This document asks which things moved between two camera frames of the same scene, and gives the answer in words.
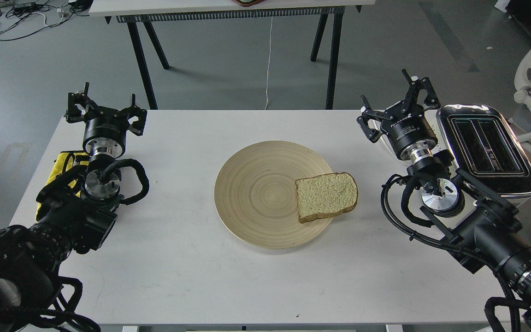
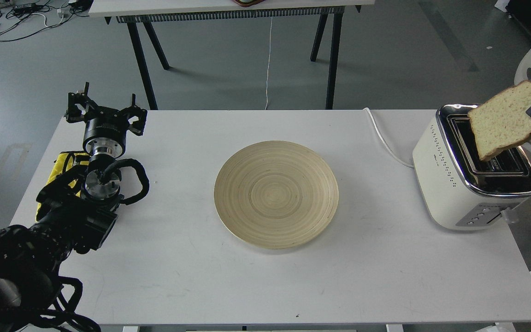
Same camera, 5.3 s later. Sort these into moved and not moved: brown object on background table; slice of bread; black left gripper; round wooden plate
Moved: slice of bread
Not moved: black left gripper; brown object on background table; round wooden plate
